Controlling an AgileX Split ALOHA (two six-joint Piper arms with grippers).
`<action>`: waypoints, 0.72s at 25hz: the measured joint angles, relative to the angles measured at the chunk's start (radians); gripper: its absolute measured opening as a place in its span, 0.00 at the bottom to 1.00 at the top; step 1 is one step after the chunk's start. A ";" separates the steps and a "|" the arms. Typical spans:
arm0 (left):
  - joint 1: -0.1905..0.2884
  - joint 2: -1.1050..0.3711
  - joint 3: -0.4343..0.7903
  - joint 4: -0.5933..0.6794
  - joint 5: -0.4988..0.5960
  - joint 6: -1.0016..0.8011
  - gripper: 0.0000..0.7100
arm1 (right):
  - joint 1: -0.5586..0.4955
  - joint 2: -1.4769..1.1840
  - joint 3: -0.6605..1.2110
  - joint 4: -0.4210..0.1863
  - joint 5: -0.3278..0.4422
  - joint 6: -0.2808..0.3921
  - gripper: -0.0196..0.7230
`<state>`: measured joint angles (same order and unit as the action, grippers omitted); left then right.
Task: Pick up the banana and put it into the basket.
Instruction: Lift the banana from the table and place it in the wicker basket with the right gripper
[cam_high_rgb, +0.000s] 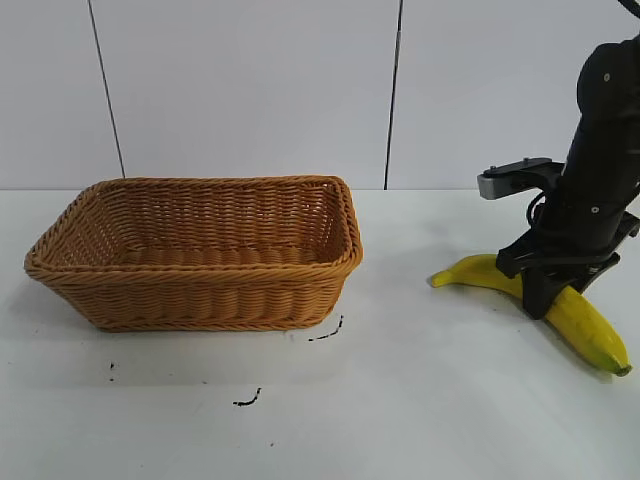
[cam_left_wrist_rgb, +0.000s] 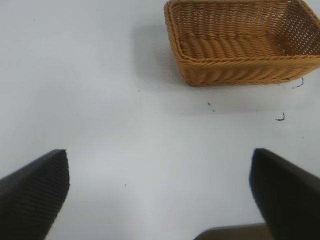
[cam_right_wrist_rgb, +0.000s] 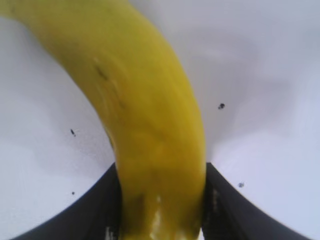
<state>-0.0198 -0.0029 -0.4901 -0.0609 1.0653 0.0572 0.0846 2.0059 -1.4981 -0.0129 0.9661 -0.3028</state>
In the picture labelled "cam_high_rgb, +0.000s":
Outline yellow banana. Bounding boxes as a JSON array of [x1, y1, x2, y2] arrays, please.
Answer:
[[429, 253, 634, 378]]

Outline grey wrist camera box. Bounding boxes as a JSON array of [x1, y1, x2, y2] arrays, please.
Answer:
[[476, 156, 566, 201]]

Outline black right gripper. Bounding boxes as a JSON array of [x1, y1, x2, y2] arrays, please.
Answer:
[[496, 191, 640, 320]]

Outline black camera cable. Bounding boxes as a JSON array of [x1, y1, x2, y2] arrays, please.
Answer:
[[525, 191, 547, 227]]

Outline woven wicker basket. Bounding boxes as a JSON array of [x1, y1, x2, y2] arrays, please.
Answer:
[[23, 174, 365, 334]]

